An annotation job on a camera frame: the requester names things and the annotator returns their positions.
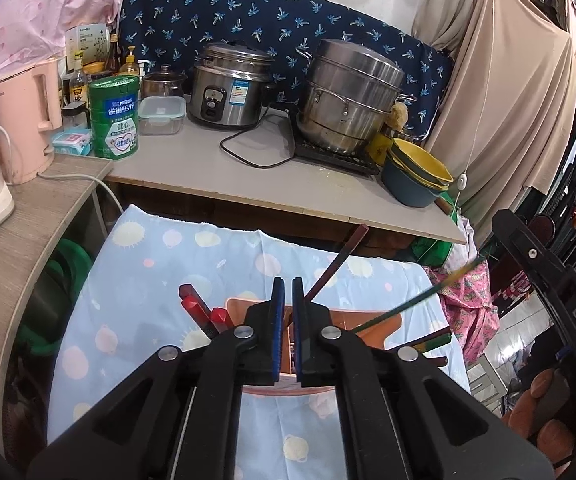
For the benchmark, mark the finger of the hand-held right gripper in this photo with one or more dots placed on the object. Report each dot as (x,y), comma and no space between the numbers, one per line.
(522,245)

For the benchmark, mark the light blue printed tablecloth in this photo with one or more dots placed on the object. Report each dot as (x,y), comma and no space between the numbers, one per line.
(168,270)

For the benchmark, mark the pink electric kettle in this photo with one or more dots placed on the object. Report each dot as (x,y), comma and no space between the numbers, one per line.
(23,125)

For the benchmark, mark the blue bowl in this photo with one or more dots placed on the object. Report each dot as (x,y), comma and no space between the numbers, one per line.
(407,192)

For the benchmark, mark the yellow sponge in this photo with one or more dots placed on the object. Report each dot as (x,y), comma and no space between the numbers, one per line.
(398,116)

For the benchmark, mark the green plastic basin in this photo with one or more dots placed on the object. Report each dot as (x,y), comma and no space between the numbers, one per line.
(68,270)

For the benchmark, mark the pink floral cloth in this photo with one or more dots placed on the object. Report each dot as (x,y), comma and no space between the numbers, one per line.
(28,10)

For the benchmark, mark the clear food container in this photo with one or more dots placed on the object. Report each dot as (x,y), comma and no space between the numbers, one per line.
(162,117)

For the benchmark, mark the soy sauce bottle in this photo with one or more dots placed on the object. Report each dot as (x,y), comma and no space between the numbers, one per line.
(79,87)

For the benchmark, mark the small pot with lid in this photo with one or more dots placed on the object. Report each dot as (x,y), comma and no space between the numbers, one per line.
(163,82)

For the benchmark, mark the person's right hand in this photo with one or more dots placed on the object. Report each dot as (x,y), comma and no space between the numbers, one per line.
(542,410)

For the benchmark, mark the navy leaf-print cloth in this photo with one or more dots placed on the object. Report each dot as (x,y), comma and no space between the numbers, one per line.
(268,15)

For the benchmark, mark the steel rice cooker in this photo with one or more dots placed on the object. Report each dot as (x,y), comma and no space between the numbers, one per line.
(228,100)

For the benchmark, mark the dark glass bottle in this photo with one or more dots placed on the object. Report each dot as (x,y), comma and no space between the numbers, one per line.
(112,57)

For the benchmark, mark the black induction cooktop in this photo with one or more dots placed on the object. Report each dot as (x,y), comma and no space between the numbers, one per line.
(338,160)

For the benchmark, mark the pink plastic utensil basket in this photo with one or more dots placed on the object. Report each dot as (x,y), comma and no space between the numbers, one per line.
(347,321)

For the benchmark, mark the wet wipes pack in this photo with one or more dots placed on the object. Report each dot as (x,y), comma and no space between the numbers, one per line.
(72,141)

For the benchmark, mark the green yellow chopstick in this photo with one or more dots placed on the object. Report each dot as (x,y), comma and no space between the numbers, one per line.
(417,297)

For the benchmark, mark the yellow soap bottle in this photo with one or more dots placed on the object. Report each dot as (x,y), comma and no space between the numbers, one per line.
(129,65)

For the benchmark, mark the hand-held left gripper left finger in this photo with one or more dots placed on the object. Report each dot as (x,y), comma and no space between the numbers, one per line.
(278,330)

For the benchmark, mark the pink patterned cloth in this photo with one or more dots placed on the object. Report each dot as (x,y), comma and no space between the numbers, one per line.
(467,305)

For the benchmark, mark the steel steamer pot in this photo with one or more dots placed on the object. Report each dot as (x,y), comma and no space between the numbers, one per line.
(347,95)

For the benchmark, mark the white stool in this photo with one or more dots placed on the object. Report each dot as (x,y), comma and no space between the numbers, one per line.
(487,380)

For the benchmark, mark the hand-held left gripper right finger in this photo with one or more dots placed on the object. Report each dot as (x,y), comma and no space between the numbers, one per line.
(298,330)

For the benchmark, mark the beige hanging cloth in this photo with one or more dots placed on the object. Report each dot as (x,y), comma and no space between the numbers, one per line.
(512,110)

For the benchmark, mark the yellow bowl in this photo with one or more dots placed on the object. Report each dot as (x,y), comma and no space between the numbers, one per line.
(417,157)

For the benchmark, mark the green tin can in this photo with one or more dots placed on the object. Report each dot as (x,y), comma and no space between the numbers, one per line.
(115,125)

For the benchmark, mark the white carton box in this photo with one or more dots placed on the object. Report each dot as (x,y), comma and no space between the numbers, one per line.
(88,42)

